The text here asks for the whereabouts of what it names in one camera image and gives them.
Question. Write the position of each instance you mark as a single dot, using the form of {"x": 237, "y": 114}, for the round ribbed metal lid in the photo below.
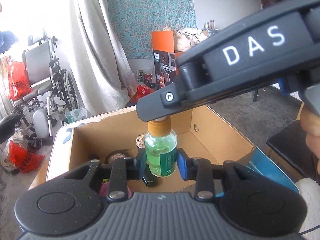
{"x": 140, "y": 141}

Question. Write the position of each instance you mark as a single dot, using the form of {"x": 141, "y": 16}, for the person's right hand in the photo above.
{"x": 312, "y": 130}

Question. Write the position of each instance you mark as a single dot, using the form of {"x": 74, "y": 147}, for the large red plastic bag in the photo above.
{"x": 18, "y": 80}

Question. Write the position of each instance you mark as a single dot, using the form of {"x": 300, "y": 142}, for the beige cloth bundle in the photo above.
{"x": 187, "y": 40}

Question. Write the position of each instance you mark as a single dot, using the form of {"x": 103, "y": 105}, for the black tape roll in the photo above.
{"x": 110, "y": 156}

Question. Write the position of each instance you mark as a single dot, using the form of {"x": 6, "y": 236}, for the white plastic bag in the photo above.
{"x": 6, "y": 155}

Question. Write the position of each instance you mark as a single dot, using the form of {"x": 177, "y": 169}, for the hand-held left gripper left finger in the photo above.
{"x": 141, "y": 166}

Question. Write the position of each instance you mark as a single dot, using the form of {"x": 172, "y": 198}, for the crumpled red plastic bag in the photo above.
{"x": 23, "y": 158}

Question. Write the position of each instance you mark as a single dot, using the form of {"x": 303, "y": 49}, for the grey folding wheelchair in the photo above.
{"x": 37, "y": 65}

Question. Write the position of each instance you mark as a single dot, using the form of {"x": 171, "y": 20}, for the white curtain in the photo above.
{"x": 95, "y": 42}

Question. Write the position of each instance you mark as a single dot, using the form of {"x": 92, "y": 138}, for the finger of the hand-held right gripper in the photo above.
{"x": 155, "y": 105}

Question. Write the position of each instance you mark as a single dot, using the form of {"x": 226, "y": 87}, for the black cylinder with gold end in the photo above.
{"x": 150, "y": 181}

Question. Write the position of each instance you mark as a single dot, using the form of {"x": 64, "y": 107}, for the clear greenish plastic bag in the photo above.
{"x": 76, "y": 115}

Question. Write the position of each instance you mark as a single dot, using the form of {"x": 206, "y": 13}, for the white fuzzy cloth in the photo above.
{"x": 308, "y": 192}

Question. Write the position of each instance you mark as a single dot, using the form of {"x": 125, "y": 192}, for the blue checked garment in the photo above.
{"x": 7, "y": 42}

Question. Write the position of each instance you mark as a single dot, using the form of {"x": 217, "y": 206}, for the green glass bottle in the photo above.
{"x": 160, "y": 150}

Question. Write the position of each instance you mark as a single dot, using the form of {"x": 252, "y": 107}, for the teal floral wall cloth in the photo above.
{"x": 150, "y": 17}

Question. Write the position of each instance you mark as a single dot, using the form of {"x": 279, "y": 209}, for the black stool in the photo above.
{"x": 287, "y": 140}

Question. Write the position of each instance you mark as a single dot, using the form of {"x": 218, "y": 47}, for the orange printed carton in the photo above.
{"x": 162, "y": 45}

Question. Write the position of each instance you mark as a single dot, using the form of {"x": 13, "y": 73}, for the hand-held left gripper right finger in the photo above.
{"x": 182, "y": 165}

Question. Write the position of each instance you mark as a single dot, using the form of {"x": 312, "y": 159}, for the brown cardboard box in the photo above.
{"x": 120, "y": 135}

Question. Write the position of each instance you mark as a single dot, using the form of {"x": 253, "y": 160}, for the red snack packet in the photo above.
{"x": 141, "y": 93}

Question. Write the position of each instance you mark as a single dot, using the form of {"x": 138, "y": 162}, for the pink object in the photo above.
{"x": 104, "y": 188}

